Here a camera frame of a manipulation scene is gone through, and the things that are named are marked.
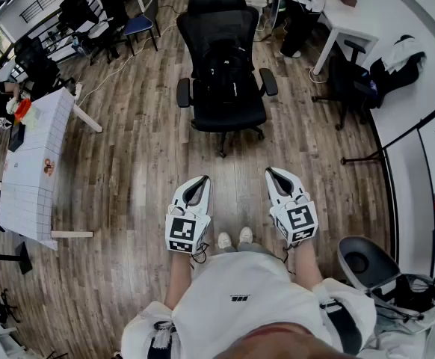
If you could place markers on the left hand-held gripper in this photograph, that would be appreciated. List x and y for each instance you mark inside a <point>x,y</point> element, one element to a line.
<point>182,232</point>

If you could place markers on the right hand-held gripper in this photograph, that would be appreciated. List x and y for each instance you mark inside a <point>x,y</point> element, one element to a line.
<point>297,219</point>

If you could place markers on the black backpack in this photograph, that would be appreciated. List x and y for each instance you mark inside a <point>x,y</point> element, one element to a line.
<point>225,73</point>

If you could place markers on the black mesh office chair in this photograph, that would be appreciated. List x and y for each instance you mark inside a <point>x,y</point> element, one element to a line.
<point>217,17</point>

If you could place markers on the person's left forearm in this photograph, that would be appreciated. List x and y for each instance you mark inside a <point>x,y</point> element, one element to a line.
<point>178,279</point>

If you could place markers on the person's right forearm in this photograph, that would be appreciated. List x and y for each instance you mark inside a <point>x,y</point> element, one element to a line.
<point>307,267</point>

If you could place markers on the black office chair with armrests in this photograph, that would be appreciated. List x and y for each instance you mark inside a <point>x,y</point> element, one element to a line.
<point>348,80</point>

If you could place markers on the blue seat chair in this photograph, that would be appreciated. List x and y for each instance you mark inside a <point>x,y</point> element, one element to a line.
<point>139,24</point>

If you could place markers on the black office chair with jacket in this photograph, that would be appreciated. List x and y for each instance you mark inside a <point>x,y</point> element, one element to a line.
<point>77,11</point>

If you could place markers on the person's left white shoe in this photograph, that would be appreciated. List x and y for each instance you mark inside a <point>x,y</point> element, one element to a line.
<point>224,241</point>

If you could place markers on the person's white shoe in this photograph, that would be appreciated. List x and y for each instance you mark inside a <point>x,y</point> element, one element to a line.
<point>224,241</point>
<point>246,234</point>

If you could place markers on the person's right white shoe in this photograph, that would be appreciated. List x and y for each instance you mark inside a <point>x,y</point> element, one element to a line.
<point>246,234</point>

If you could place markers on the person's grey trousers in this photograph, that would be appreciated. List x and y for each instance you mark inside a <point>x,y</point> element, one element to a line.
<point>247,247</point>

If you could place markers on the person's white shirt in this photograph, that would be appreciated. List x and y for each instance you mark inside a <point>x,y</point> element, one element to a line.
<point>240,275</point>

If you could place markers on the blue bottle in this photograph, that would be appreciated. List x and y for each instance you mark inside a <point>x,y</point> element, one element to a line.
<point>372,87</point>

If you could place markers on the brown round trinket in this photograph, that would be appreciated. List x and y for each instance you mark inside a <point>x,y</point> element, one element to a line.
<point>49,167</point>

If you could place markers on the person's chin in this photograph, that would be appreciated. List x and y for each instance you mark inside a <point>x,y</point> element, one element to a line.
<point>277,342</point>

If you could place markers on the white power strip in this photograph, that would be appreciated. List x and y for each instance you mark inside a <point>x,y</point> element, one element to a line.
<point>78,89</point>

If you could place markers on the white grid-pattern table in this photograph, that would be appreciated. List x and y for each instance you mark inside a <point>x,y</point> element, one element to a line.
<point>34,185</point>

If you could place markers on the black equipment bundle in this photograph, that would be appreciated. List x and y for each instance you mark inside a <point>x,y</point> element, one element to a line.
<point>412,295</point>

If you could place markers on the white desk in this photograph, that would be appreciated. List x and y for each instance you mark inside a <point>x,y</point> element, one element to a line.
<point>352,24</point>

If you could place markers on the white garment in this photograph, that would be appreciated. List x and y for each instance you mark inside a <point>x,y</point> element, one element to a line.
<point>402,52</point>

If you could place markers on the small black box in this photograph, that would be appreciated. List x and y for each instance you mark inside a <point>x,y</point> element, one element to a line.
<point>16,138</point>

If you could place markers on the orange bin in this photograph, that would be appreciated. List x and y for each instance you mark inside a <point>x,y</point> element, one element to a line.
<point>23,110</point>

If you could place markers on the white laptop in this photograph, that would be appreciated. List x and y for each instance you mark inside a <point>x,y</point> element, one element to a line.
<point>98,29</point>

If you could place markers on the white cloth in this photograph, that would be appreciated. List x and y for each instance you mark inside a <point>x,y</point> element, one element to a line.
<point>415,337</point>

